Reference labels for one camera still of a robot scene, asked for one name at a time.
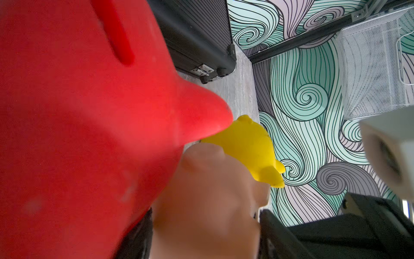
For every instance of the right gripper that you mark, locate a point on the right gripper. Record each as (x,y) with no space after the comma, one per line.
(368,228)

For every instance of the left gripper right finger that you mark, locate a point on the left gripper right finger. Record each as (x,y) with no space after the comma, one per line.
(277,242)

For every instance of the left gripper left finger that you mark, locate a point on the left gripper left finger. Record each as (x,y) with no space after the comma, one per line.
(138,242)

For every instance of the pink piggy bank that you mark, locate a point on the pink piggy bank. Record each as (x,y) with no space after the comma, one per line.
(209,208)

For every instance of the red piggy bank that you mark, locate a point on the red piggy bank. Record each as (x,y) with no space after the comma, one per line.
(94,119)

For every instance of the yellow piggy bank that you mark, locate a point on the yellow piggy bank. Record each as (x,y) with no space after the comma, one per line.
(249,143)

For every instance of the clear plastic holder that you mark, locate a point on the clear plastic holder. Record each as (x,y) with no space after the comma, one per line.
(377,64)

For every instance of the black case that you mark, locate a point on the black case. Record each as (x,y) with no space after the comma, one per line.
(198,37)

